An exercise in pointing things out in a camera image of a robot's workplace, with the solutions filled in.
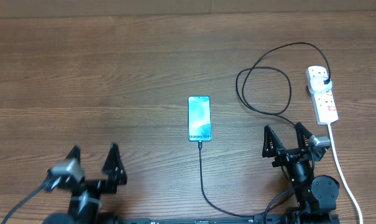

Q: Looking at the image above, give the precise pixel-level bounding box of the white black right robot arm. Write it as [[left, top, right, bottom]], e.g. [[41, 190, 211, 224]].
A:
[[262, 123, 340, 223]]

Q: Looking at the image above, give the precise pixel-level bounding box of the white charger plug adapter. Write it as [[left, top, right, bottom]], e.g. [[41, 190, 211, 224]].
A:
[[308, 77, 332, 94]]

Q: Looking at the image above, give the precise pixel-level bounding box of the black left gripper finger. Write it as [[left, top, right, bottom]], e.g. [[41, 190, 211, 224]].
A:
[[102, 142, 127, 186], [66, 145, 81, 164]]

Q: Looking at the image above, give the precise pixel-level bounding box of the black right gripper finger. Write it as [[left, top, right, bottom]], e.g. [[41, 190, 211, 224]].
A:
[[262, 125, 285, 157], [294, 122, 313, 148]]

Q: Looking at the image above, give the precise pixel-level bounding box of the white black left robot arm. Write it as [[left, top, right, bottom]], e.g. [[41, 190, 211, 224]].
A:
[[2, 143, 127, 224]]

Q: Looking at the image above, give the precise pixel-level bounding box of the white power strip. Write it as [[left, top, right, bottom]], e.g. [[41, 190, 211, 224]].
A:
[[306, 66, 339, 125]]

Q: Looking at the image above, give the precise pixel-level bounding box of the white power strip cord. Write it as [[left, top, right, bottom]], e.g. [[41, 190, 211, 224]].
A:
[[326, 123, 364, 224]]

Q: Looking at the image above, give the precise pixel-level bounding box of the blue screen smartphone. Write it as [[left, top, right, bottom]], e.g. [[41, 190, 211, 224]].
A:
[[188, 96, 212, 142]]

